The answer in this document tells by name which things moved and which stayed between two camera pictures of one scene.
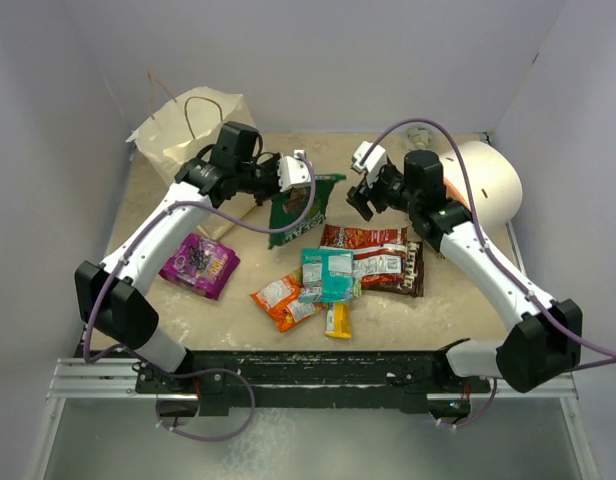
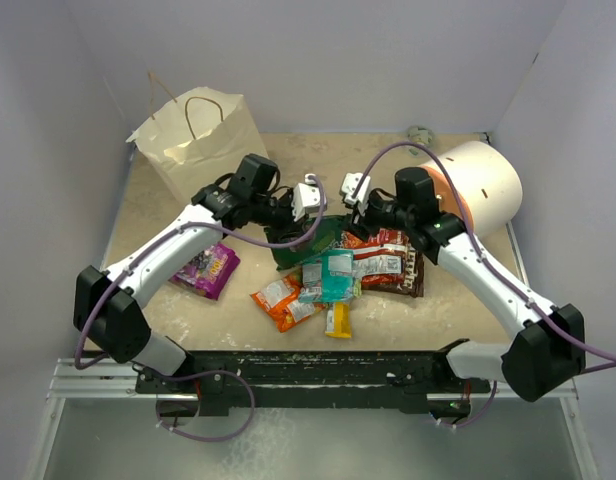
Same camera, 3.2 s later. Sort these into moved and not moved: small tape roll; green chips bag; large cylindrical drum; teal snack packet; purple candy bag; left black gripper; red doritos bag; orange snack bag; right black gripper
Moved: green chips bag; right black gripper; left black gripper
Not moved: teal snack packet; purple candy bag; small tape roll; orange snack bag; red doritos bag; large cylindrical drum
